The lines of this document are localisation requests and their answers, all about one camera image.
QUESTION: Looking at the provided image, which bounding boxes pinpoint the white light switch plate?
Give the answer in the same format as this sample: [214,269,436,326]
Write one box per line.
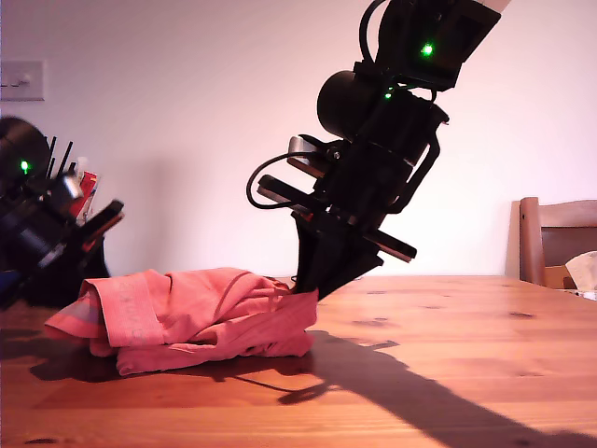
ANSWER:
[0,60,47,103]

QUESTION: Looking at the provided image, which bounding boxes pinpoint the red chopstick packet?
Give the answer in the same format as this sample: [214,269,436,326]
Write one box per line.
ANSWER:
[74,171,100,220]

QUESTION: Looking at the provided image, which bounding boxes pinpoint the white tissue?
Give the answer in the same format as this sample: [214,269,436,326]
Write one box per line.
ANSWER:
[564,250,597,293]

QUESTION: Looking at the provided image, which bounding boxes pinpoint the thick black looped cable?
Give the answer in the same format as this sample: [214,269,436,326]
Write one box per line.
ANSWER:
[386,123,440,214]

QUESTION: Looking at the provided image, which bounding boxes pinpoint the brown cardboard box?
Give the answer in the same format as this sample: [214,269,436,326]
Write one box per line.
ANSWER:
[543,265,578,290]

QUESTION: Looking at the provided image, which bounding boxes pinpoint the red underwear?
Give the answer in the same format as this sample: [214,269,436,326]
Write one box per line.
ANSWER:
[44,266,321,377]

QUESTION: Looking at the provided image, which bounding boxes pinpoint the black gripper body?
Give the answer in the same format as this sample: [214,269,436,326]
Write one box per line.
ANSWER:
[7,199,126,293]
[257,139,419,262]

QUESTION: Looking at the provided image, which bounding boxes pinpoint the wooden chair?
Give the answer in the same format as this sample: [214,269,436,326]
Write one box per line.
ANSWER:
[518,196,597,288]

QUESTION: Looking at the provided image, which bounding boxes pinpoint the patterned tissue box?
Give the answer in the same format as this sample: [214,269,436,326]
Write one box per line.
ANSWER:
[559,287,597,302]

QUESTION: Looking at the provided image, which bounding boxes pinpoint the thin black cable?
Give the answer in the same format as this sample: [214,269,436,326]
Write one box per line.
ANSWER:
[245,152,309,212]

